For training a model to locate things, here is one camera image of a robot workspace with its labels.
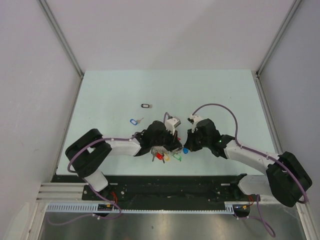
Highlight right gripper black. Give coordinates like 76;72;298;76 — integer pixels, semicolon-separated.
184;127;211;152

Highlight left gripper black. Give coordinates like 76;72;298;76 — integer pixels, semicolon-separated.
150;126;182;152

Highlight metal keyring holder red handle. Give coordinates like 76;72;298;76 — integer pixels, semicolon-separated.
150;146;183;155

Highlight blue tag key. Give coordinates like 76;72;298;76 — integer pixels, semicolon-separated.
129;117;144;126
182;148;189;154

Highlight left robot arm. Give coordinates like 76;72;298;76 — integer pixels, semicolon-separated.
65;117;182;200

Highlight green key tag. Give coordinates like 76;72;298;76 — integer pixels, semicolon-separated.
172;153;182;162

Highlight yellow key tag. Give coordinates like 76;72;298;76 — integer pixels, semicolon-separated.
163;153;170;162

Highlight red key tag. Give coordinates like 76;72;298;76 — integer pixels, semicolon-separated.
155;153;164;161

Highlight black key tag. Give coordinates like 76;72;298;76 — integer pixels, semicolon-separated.
140;103;153;109

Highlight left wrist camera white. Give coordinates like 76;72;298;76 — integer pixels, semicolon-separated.
164;116;181;135

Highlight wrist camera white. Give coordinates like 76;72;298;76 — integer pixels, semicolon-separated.
164;116;181;135
187;114;203;125

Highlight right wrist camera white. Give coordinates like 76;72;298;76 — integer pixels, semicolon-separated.
187;114;203;125

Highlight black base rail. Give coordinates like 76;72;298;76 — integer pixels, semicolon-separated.
51;174;261;210

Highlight white cable duct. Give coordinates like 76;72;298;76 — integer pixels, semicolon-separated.
46;202;241;215

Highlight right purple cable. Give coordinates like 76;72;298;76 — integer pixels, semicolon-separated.
191;102;308;237

